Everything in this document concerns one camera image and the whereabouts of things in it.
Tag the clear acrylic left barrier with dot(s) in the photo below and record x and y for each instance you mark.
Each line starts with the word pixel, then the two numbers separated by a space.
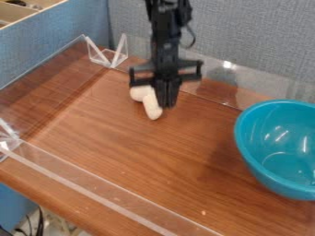
pixel 20 61

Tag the white plush mushroom toy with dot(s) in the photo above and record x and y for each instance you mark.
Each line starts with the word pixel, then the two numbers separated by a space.
pixel 144 94

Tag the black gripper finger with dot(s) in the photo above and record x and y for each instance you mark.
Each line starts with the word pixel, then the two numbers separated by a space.
pixel 160 91
pixel 172 92

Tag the clear acrylic barrier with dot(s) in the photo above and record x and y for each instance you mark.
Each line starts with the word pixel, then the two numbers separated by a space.
pixel 239 86
pixel 128 204
pixel 20 61

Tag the wooden shelf box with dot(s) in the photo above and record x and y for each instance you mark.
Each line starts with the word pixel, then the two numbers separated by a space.
pixel 18 10

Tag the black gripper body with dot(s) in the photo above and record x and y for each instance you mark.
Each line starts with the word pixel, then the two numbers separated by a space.
pixel 164 69

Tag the clear acrylic corner bracket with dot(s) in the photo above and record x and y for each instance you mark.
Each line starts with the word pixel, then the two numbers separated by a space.
pixel 106 57

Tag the clear acrylic front barrier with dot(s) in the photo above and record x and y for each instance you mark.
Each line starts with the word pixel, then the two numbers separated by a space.
pixel 128 204

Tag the blue plastic bowl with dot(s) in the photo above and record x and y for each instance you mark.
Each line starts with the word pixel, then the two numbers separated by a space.
pixel 274 133

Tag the clear acrylic back barrier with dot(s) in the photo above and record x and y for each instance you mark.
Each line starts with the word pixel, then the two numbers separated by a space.
pixel 239 86

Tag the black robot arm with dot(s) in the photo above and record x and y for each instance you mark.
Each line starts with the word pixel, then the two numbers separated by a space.
pixel 168 16

